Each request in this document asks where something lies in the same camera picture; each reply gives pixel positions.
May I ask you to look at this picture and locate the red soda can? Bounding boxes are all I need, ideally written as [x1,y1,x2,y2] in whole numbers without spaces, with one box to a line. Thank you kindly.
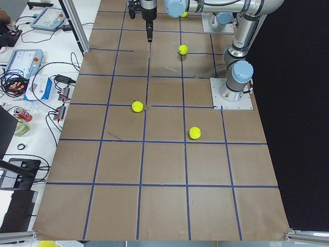
[14,107,33,122]

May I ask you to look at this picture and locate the aluminium frame post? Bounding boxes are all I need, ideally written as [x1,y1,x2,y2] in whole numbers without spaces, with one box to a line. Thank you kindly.
[59,0,90,56]

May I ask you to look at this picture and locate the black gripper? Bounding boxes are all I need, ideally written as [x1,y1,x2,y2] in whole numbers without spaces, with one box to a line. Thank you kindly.
[127,0,141,20]
[140,0,157,42]

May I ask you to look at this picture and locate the yellow ball bottom edge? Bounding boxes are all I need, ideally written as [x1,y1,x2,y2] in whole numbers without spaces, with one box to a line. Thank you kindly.
[37,240,58,247]

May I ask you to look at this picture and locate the black flat panel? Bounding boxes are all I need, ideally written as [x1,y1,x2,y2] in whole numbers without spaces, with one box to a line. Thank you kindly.
[1,190,38,233]

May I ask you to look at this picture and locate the grey orange connector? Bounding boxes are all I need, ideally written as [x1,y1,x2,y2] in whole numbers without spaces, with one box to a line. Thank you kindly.
[58,86,70,102]
[53,105,66,121]

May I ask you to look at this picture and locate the upper grey orange connector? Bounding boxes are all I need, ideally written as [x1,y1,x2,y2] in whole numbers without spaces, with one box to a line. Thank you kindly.
[58,86,70,102]

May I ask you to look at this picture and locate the yellow tennis ball lower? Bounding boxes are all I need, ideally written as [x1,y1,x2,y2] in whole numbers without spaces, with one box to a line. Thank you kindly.
[189,126,202,140]

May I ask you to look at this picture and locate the green tape roll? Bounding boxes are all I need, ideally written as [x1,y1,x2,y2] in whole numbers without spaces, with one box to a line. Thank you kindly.
[14,118,30,136]

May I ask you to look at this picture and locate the lower grey orange connector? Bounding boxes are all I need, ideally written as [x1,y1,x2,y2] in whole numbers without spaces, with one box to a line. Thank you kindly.
[53,105,66,121]

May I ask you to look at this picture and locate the yellow tennis ball upper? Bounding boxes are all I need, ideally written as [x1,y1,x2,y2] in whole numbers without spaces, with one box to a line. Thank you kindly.
[178,44,189,56]

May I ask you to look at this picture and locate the yellow tennis ball middle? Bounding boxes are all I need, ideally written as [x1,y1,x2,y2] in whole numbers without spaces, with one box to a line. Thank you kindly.
[132,101,144,113]

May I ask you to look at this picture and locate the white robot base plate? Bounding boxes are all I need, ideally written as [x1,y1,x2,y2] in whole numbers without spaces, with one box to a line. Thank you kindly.
[210,78,253,110]

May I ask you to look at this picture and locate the black docking device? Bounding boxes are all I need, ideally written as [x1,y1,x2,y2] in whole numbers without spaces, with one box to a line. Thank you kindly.
[1,158,41,191]

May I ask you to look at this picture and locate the teach pendant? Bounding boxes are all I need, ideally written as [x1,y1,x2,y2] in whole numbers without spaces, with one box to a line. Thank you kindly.
[30,7,66,31]
[5,49,43,79]

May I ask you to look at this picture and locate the blue white cardboard box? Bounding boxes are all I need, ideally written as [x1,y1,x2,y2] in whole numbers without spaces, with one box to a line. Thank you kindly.
[24,75,52,101]

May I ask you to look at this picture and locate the brown paper table cover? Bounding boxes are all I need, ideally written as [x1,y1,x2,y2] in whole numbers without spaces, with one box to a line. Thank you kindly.
[33,1,289,240]

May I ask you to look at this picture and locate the black monitor edge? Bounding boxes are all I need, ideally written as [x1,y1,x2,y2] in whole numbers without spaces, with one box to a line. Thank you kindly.
[0,107,17,159]

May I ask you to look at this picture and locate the yellow tennis ball far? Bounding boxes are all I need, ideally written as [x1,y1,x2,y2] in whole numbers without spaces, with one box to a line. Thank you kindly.
[181,12,188,18]

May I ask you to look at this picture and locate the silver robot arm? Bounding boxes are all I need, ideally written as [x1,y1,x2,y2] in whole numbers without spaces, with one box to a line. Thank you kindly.
[127,1,237,32]
[164,0,283,102]

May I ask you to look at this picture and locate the upper teach pendant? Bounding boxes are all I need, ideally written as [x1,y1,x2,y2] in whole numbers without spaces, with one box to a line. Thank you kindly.
[30,7,66,31]

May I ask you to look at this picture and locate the black power adapter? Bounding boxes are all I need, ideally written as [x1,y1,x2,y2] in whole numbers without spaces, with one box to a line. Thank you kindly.
[54,74,76,85]

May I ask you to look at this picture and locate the lower teach pendant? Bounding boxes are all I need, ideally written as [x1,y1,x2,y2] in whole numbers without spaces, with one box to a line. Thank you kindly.
[5,49,43,79]

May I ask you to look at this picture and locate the yellow tennis ball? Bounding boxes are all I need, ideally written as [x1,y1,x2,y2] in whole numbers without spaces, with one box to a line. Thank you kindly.
[181,12,188,18]
[178,44,189,56]
[189,126,202,140]
[132,101,144,113]

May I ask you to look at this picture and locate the coiled black orange cables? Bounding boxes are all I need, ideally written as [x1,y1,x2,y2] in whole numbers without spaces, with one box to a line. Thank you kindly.
[0,70,29,97]

